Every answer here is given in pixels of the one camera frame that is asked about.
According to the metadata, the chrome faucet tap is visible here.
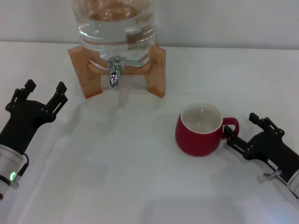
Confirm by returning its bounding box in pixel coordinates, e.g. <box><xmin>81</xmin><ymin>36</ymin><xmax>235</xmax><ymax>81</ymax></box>
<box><xmin>107</xmin><ymin>56</ymin><xmax>144</xmax><ymax>90</ymax></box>

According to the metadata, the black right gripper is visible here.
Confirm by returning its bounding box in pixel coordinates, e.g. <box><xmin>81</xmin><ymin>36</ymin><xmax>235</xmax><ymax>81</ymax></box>
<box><xmin>223</xmin><ymin>112</ymin><xmax>299</xmax><ymax>184</ymax></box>

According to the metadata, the wooden jar stand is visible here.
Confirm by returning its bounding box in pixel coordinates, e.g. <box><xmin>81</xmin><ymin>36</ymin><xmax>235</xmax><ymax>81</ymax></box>
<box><xmin>68</xmin><ymin>43</ymin><xmax>166</xmax><ymax>99</ymax></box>

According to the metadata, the red ceramic cup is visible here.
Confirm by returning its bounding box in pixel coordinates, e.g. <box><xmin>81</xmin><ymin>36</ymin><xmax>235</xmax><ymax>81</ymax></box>
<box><xmin>175</xmin><ymin>100</ymin><xmax>240</xmax><ymax>157</ymax></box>

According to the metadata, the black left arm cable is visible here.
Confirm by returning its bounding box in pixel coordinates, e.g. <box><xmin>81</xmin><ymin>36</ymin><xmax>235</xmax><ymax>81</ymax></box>
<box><xmin>14</xmin><ymin>153</ymin><xmax>30</xmax><ymax>184</ymax></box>

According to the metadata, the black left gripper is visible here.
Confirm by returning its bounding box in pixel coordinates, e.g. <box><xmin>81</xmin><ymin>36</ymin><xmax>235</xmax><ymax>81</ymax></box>
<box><xmin>0</xmin><ymin>79</ymin><xmax>69</xmax><ymax>156</ymax></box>

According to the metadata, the clear glass water jar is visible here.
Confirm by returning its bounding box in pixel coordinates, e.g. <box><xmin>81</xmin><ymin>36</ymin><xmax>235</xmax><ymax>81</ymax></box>
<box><xmin>72</xmin><ymin>0</ymin><xmax>157</xmax><ymax>71</ymax></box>

